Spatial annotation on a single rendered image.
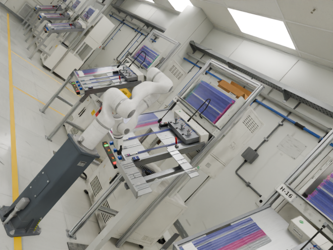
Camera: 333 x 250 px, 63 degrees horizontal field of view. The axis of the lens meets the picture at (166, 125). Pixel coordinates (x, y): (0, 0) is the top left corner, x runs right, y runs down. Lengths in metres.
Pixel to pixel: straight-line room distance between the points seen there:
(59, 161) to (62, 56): 4.81
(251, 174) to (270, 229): 1.98
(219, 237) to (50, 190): 1.07
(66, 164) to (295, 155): 2.71
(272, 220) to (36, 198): 1.49
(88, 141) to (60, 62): 4.85
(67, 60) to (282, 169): 4.94
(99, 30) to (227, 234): 5.58
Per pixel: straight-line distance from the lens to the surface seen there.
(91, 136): 1.79
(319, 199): 1.85
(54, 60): 6.57
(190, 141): 2.33
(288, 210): 2.08
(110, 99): 1.77
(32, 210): 2.01
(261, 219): 1.87
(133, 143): 2.33
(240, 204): 3.70
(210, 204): 3.90
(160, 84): 1.92
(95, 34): 6.58
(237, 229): 1.76
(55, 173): 1.89
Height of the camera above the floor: 1.29
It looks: 4 degrees down
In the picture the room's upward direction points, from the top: 42 degrees clockwise
